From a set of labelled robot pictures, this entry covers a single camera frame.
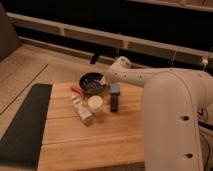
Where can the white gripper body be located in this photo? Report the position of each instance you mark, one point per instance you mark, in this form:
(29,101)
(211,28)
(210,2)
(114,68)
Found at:
(103,81)

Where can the dark ceramic bowl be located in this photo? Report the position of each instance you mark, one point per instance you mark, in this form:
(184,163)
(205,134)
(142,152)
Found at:
(91,83)

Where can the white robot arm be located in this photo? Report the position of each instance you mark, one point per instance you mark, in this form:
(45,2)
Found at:
(171,100)

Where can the blue sponge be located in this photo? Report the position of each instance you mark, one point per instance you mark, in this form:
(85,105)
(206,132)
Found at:
(114,88)

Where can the black rectangular block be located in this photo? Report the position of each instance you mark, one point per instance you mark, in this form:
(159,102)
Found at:
(114,103)

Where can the orange carrot toy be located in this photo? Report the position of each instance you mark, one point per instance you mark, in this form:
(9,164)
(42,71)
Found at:
(76,89)

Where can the white plastic bottle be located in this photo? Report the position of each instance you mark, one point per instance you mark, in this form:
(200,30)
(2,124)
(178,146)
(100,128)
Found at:
(84,114)

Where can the dark floor mat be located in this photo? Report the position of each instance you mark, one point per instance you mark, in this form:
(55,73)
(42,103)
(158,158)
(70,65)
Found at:
(21,143)

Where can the white wooden shelf rail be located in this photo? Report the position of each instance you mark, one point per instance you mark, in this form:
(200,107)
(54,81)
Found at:
(138,45)

